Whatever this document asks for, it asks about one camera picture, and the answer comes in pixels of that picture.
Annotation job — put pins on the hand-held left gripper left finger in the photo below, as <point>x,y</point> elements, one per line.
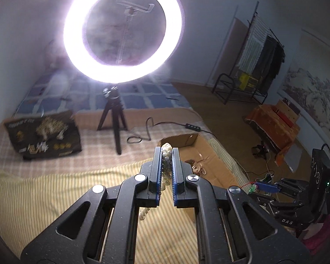
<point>155,167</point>

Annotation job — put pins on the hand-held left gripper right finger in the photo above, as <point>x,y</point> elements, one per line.
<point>176,167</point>

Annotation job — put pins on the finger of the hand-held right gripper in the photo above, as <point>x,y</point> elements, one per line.
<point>268,187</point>
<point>286,205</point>

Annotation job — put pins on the cardboard box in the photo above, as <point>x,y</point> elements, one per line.
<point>209,159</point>

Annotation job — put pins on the person's right forearm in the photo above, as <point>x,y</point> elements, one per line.
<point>319,233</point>

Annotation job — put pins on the grey board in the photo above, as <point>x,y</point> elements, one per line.
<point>293,156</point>

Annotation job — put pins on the black red gadget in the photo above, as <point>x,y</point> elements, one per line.
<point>261,150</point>

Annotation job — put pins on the orange cloth covered box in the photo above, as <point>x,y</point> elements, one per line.
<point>269,123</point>

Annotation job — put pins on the beige checked mattress sheet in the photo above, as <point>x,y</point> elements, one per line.
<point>93,143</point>

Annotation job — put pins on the red flat box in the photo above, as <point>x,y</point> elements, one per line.
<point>284,118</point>

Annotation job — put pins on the blue checked blanket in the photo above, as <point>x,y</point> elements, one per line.
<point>148,96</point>

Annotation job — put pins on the wooden box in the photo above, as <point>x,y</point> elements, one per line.
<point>290,109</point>

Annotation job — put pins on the black tripod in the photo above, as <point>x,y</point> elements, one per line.
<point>112,96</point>

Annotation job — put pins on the black clothes rack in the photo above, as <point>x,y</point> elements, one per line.
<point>227,74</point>

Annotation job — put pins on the yellow box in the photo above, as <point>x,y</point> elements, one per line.
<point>247,81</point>

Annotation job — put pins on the yellow striped bedsheet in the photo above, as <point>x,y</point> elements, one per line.
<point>44,192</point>

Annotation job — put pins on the black printed bag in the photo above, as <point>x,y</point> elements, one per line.
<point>44,137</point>

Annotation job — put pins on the black hanging garment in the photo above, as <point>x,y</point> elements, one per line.
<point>279,63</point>

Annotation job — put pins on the dark green hanging garment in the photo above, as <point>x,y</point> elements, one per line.
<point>268,60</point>

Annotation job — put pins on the beige door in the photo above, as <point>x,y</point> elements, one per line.
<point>228,52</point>

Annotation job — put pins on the striped hanging towel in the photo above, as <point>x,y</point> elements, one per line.
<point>253,46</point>

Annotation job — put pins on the phone holder clamp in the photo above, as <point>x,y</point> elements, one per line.
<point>132,4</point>

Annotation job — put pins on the landscape wall painting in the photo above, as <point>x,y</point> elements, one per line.
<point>310,88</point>

